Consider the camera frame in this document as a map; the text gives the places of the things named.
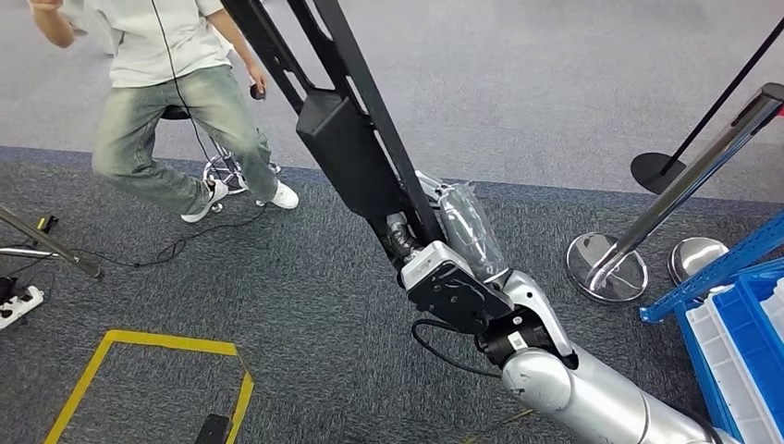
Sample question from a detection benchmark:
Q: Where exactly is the long black plastic part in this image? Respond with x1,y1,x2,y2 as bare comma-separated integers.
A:
220,0,447,271

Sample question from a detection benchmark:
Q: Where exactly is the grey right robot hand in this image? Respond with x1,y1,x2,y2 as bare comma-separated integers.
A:
384,171,510,284

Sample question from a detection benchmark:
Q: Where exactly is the blue metal shelf rack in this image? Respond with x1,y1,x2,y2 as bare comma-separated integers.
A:
638,211,784,325

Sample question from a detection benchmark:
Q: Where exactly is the yellow floor tape square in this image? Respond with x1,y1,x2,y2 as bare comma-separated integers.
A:
43,329,255,444

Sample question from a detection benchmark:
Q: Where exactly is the thin black controller cable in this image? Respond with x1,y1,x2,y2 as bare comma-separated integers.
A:
72,0,274,271

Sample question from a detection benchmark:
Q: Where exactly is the white power strip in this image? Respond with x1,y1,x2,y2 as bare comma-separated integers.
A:
0,286,45,331

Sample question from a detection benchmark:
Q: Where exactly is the chrome base stool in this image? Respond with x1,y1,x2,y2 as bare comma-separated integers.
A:
160,105,283,215

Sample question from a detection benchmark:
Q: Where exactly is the person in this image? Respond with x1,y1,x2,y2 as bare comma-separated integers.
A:
27,0,301,225

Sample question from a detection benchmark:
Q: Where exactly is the thin black camera cable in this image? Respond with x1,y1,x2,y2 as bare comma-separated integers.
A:
410,318,507,379

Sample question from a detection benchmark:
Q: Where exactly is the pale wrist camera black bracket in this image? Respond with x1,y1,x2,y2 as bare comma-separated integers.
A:
400,240,516,335

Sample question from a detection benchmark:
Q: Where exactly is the black robot foot plate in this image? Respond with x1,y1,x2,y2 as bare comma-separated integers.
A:
194,413,233,444

